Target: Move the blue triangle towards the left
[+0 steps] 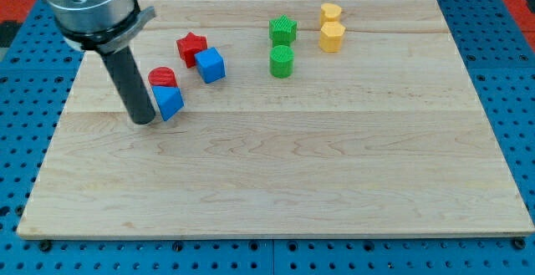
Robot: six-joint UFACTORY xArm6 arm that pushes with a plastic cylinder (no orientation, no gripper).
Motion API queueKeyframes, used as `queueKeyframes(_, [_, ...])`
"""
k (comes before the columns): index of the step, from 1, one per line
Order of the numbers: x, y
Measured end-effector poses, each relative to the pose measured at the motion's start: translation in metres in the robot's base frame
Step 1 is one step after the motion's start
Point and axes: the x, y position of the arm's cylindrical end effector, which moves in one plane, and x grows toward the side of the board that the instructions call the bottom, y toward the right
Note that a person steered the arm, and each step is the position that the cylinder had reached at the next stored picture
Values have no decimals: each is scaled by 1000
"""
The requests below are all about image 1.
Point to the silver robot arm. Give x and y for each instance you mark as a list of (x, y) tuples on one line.
[(103, 26)]

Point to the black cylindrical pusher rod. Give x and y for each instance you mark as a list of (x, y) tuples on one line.
[(130, 86)]

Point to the blue cube block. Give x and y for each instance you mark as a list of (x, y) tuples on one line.
[(210, 65)]

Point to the wooden board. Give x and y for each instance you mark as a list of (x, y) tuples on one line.
[(384, 139)]

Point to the green cylinder block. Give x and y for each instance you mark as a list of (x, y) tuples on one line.
[(281, 61)]

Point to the yellow heart block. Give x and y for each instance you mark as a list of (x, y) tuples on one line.
[(330, 12)]

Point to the red star block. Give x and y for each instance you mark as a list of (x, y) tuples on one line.
[(189, 46)]

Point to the red cylinder block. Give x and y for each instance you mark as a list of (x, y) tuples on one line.
[(162, 76)]

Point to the green star block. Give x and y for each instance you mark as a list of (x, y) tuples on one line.
[(282, 30)]

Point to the yellow hexagon block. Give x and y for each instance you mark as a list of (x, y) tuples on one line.
[(331, 37)]

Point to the blue triangle block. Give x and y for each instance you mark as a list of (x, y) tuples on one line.
[(169, 100)]

